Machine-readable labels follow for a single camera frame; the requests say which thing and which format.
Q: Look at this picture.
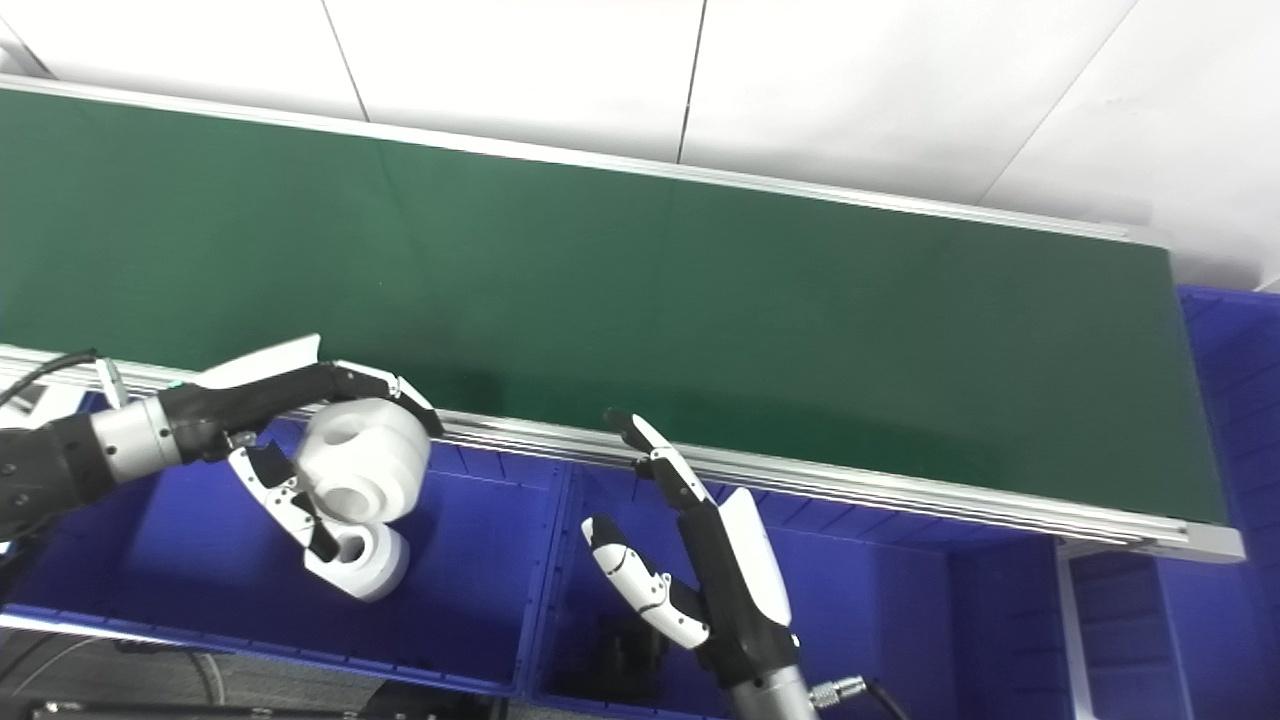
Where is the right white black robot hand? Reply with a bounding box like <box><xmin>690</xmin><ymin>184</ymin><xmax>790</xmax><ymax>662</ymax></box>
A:
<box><xmin>582</xmin><ymin>408</ymin><xmax>801</xmax><ymax>689</ymax></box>

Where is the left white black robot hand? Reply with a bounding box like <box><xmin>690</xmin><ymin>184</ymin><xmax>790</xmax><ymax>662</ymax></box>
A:
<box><xmin>160</xmin><ymin>335</ymin><xmax>446</xmax><ymax>563</ymax></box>

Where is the white round plastic part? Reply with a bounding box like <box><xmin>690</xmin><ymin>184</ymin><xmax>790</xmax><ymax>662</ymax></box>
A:
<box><xmin>295</xmin><ymin>398</ymin><xmax>433</xmax><ymax>526</ymax></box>
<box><xmin>305</xmin><ymin>520</ymin><xmax>411</xmax><ymax>603</ymax></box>

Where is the black plastic part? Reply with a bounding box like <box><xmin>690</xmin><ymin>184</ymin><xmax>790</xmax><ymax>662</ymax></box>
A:
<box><xmin>598</xmin><ymin>612</ymin><xmax>669</xmax><ymax>701</ymax></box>

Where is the green conveyor belt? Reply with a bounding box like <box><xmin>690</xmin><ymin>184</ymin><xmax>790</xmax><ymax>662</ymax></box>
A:
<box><xmin>0</xmin><ymin>88</ymin><xmax>1229</xmax><ymax>526</ymax></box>

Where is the long blue plastic bin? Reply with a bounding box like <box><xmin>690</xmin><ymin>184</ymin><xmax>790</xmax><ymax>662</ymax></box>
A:
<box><xmin>1065</xmin><ymin>285</ymin><xmax>1280</xmax><ymax>720</ymax></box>

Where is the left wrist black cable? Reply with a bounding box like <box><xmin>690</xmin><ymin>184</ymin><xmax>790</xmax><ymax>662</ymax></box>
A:
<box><xmin>0</xmin><ymin>350</ymin><xmax>131</xmax><ymax>411</ymax></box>

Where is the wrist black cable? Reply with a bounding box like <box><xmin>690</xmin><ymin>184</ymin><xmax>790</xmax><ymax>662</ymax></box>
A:
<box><xmin>808</xmin><ymin>675</ymin><xmax>911</xmax><ymax>720</ymax></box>
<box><xmin>0</xmin><ymin>350</ymin><xmax>131</xmax><ymax>411</ymax></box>

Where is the wide aluminium conveyor side rail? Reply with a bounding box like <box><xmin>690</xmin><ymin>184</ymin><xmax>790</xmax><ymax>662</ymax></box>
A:
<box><xmin>0</xmin><ymin>345</ymin><xmax>1246</xmax><ymax>563</ymax></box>

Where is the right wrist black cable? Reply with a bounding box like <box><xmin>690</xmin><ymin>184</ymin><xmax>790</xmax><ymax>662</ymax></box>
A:
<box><xmin>808</xmin><ymin>675</ymin><xmax>911</xmax><ymax>720</ymax></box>

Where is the thin aluminium conveyor side rail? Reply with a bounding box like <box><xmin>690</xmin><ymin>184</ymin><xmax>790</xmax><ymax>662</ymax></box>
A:
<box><xmin>0</xmin><ymin>73</ymin><xmax>1166</xmax><ymax>249</ymax></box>

